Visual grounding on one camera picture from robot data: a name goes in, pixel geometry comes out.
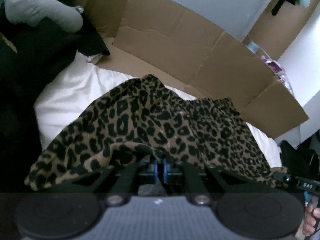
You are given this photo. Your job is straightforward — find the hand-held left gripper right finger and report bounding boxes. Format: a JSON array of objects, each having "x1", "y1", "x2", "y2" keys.
[{"x1": 162, "y1": 157, "x2": 267, "y2": 205}]

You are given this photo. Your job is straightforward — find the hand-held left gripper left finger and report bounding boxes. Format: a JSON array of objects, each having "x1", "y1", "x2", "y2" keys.
[{"x1": 50, "y1": 156, "x2": 159, "y2": 207}]

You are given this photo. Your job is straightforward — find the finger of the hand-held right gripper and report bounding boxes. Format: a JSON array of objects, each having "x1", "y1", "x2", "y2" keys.
[{"x1": 272, "y1": 171, "x2": 292, "y2": 183}]

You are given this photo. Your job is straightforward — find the leopard print skirt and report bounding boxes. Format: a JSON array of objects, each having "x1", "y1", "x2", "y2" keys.
[{"x1": 24, "y1": 74, "x2": 292, "y2": 193}]

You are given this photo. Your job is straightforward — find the folded black clothes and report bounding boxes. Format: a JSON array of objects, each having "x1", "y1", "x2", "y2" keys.
[{"x1": 279, "y1": 140, "x2": 320, "y2": 178}]

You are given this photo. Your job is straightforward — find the pile of black clothes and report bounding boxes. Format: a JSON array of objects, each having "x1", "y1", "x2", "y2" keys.
[{"x1": 0, "y1": 17, "x2": 110, "y2": 193}]

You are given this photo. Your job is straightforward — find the person's right hand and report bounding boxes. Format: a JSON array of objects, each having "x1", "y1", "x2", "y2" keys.
[{"x1": 302, "y1": 201, "x2": 320, "y2": 237}]

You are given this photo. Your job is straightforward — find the white purple plastic bag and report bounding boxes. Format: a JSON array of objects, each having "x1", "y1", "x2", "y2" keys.
[{"x1": 261, "y1": 55, "x2": 294, "y2": 95}]

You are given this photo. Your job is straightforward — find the white bear printed blanket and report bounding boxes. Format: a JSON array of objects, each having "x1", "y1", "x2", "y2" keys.
[{"x1": 34, "y1": 52, "x2": 282, "y2": 170}]

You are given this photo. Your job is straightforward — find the flattened cardboard sheet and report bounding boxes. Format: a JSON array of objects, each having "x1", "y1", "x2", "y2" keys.
[{"x1": 67, "y1": 0, "x2": 309, "y2": 139}]

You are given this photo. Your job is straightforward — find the tall cardboard box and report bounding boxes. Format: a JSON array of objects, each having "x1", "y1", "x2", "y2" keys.
[{"x1": 241, "y1": 0, "x2": 315, "y2": 60}]

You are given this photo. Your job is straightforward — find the brown fabric strip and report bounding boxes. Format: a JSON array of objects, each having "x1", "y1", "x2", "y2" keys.
[{"x1": 0, "y1": 34, "x2": 18, "y2": 53}]

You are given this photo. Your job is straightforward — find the grey neck pillow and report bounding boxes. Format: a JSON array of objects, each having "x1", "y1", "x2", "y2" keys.
[{"x1": 0, "y1": 0, "x2": 84, "y2": 33}]

